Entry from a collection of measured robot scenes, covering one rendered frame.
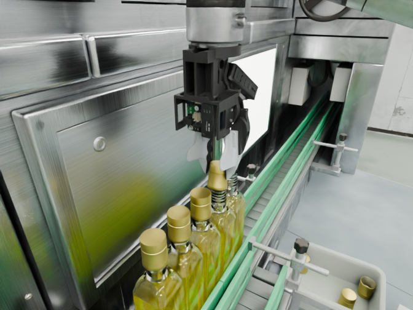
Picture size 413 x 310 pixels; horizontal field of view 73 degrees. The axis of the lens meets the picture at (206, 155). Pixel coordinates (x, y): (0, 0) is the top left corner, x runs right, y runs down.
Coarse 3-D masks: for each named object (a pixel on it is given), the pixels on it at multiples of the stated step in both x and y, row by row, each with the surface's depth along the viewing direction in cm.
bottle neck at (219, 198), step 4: (212, 192) 50; (216, 192) 49; (220, 192) 49; (224, 192) 50; (212, 196) 50; (216, 196) 50; (220, 196) 50; (224, 196) 50; (212, 200) 51; (216, 200) 50; (220, 200) 50; (224, 200) 51; (212, 204) 51; (216, 204) 50; (220, 204) 50; (224, 204) 51; (212, 208) 51; (216, 208) 51; (220, 208) 51; (224, 208) 52; (216, 212) 51; (220, 212) 51
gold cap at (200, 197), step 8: (192, 192) 45; (200, 192) 45; (208, 192) 45; (192, 200) 44; (200, 200) 44; (208, 200) 44; (192, 208) 45; (200, 208) 44; (208, 208) 45; (192, 216) 46; (200, 216) 45; (208, 216) 46
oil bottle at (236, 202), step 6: (240, 192) 58; (228, 198) 56; (234, 198) 56; (240, 198) 57; (228, 204) 55; (234, 204) 55; (240, 204) 57; (234, 210) 55; (240, 210) 57; (240, 216) 58; (240, 222) 59; (240, 228) 60; (240, 234) 61; (240, 240) 63; (234, 246) 60; (240, 246) 64; (234, 252) 60
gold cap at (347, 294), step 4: (344, 288) 69; (348, 288) 69; (344, 292) 68; (348, 292) 68; (352, 292) 68; (340, 296) 69; (344, 296) 67; (348, 296) 67; (352, 296) 67; (356, 296) 67; (340, 300) 69; (344, 300) 67; (348, 300) 67; (352, 300) 66; (340, 304) 69; (344, 304) 68; (348, 304) 67; (352, 304) 67; (348, 308) 68; (352, 308) 68
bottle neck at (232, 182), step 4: (236, 172) 55; (232, 176) 54; (236, 176) 55; (228, 180) 55; (232, 180) 55; (236, 180) 55; (228, 184) 55; (232, 184) 55; (236, 184) 56; (228, 188) 55; (232, 188) 55; (236, 188) 56; (228, 192) 56; (232, 192) 56; (236, 192) 57
